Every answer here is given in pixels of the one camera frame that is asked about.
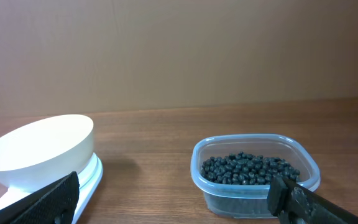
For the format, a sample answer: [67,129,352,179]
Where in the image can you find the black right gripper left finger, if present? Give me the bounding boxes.
[0,171,80,224]

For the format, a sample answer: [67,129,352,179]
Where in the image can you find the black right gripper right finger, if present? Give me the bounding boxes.
[267,176,358,224]

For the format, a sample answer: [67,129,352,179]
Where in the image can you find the white digital kitchen scale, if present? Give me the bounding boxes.
[0,153,103,224]

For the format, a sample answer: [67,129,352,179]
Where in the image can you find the white bowl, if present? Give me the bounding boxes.
[0,114,94,192]

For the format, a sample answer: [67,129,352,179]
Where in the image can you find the black beans in container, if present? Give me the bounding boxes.
[200,152,300,185]

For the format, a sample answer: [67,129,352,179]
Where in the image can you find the clear plastic container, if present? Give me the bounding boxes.
[191,134,321,218]

